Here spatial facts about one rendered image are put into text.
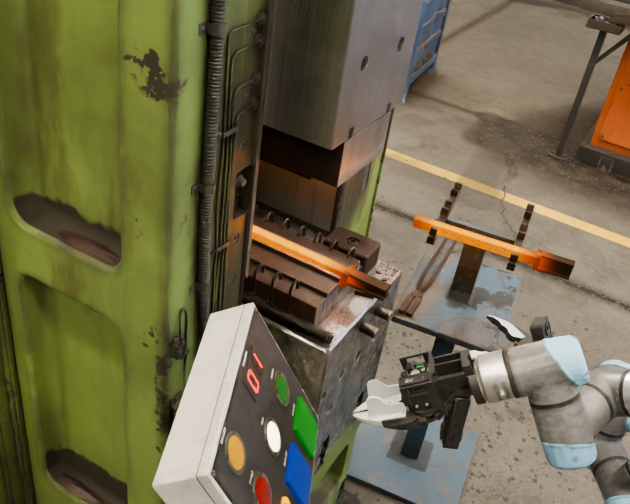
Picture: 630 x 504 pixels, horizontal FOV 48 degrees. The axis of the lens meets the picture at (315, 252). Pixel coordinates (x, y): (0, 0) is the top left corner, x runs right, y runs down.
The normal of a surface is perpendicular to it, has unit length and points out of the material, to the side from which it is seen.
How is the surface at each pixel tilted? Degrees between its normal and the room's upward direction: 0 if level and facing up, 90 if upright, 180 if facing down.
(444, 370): 90
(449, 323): 0
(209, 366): 30
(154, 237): 89
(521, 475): 0
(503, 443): 0
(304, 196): 90
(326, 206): 90
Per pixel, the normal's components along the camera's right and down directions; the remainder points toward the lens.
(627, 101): -0.50, 0.44
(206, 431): -0.38, -0.79
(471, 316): 0.13, -0.81
